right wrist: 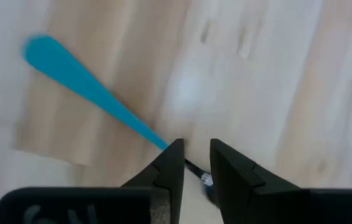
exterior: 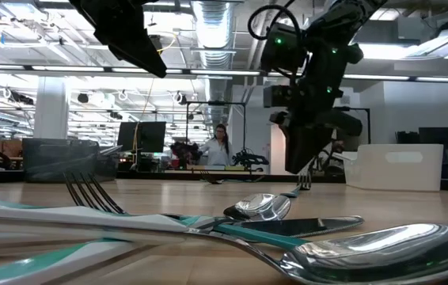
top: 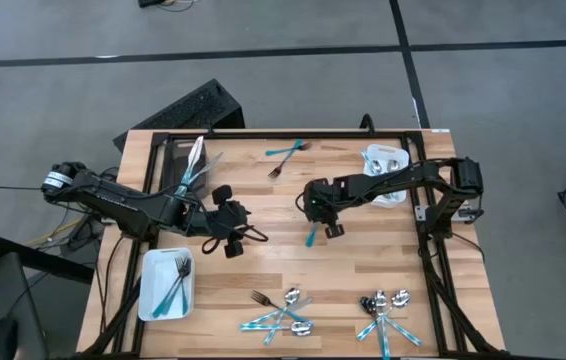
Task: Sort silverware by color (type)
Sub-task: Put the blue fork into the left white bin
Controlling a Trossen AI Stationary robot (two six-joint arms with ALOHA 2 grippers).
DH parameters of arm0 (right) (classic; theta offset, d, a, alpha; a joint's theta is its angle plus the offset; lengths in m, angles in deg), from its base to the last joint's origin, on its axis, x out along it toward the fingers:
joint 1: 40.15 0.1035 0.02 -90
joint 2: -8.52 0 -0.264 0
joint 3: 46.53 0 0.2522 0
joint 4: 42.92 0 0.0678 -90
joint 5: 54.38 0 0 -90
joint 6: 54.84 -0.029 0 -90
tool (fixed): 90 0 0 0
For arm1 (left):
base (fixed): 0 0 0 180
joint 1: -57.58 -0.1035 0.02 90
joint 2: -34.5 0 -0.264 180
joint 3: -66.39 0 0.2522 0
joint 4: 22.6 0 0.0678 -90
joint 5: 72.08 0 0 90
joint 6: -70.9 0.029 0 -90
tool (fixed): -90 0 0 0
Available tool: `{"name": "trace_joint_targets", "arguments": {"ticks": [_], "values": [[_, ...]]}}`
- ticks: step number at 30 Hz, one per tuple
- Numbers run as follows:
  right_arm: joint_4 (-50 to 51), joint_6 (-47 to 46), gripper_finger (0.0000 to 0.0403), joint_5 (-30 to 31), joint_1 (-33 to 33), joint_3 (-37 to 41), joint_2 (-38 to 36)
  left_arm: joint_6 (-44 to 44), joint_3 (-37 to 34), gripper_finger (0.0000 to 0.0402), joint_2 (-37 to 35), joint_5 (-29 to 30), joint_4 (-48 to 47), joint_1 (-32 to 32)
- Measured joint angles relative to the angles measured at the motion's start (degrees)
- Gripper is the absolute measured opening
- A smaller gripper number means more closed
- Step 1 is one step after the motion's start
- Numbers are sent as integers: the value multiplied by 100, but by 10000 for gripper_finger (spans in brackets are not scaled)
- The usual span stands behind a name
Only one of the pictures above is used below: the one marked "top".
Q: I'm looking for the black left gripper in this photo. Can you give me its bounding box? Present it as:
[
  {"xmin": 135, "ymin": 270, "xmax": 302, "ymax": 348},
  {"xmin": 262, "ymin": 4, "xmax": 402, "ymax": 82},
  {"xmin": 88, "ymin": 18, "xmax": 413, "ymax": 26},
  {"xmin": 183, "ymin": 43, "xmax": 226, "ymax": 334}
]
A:
[{"xmin": 197, "ymin": 184, "xmax": 249, "ymax": 260}]

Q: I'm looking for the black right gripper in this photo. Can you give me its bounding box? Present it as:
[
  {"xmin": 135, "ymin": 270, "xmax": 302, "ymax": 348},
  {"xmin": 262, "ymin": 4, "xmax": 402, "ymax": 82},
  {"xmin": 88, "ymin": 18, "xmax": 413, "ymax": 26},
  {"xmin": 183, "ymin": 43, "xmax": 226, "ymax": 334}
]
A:
[{"xmin": 304, "ymin": 178, "xmax": 352, "ymax": 240}]

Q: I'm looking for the dark grey plastic bin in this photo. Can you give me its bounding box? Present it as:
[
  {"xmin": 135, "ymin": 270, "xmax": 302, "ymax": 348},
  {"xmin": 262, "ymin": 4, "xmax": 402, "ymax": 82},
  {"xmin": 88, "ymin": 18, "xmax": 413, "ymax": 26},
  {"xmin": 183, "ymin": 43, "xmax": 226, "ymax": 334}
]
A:
[{"xmin": 162, "ymin": 138, "xmax": 210, "ymax": 202}]

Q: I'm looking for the white plastic bin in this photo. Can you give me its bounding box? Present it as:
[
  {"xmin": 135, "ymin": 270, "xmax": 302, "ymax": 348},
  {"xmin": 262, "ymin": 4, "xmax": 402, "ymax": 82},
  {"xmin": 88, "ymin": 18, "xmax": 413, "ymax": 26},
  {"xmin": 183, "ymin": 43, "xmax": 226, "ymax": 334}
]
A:
[
  {"xmin": 361, "ymin": 143, "xmax": 410, "ymax": 209},
  {"xmin": 137, "ymin": 247, "xmax": 197, "ymax": 322}
]

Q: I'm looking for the black clamp on table edge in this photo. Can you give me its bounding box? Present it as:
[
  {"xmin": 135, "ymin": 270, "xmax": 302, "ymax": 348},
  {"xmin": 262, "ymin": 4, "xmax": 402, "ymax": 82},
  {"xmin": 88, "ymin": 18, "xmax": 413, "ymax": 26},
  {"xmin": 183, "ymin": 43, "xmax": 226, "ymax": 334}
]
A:
[{"xmin": 359, "ymin": 113, "xmax": 377, "ymax": 136}]

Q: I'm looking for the silver mounting plate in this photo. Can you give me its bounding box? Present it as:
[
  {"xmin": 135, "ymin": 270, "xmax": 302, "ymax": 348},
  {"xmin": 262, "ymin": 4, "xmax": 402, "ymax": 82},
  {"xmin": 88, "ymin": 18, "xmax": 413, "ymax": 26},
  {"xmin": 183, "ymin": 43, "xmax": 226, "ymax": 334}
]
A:
[{"xmin": 414, "ymin": 204, "xmax": 437, "ymax": 222}]

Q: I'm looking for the black desk bar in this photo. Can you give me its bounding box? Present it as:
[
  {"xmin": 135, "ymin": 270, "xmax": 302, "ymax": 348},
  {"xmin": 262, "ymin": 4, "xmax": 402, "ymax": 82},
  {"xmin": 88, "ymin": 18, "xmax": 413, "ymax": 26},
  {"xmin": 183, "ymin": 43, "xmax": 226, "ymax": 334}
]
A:
[{"xmin": 0, "ymin": 235, "xmax": 96, "ymax": 285}]

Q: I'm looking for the grey side desk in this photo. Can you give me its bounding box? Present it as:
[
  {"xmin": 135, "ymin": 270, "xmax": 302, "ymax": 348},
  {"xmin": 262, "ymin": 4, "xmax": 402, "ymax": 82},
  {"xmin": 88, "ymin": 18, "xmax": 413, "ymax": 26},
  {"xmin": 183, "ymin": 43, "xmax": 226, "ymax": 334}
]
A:
[{"xmin": 0, "ymin": 251, "xmax": 50, "ymax": 360}]

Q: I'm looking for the black floor power strip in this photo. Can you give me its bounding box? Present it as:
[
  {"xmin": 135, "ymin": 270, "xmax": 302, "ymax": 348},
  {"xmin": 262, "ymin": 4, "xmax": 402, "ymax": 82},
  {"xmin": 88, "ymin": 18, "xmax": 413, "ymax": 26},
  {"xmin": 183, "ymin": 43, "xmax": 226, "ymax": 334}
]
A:
[{"xmin": 137, "ymin": 0, "xmax": 197, "ymax": 12}]

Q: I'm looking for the black computer mouse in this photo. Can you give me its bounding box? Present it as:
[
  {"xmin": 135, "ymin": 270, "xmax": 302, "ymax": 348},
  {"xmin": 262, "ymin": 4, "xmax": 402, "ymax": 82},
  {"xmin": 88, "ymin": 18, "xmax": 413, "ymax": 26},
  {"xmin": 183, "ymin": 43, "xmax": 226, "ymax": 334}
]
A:
[{"xmin": 0, "ymin": 317, "xmax": 20, "ymax": 360}]

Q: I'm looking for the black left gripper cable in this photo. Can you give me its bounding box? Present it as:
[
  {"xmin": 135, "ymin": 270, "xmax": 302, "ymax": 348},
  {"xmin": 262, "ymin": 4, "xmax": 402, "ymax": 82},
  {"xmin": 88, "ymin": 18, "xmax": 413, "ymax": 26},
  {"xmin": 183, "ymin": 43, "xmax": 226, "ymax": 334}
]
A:
[{"xmin": 201, "ymin": 225, "xmax": 270, "ymax": 255}]

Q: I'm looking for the black aluminium table frame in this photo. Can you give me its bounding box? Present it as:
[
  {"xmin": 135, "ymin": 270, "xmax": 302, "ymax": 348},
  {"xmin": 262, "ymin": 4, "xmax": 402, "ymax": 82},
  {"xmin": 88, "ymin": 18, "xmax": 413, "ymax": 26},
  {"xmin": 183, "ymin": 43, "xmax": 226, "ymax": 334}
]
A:
[{"xmin": 75, "ymin": 128, "xmax": 502, "ymax": 360}]

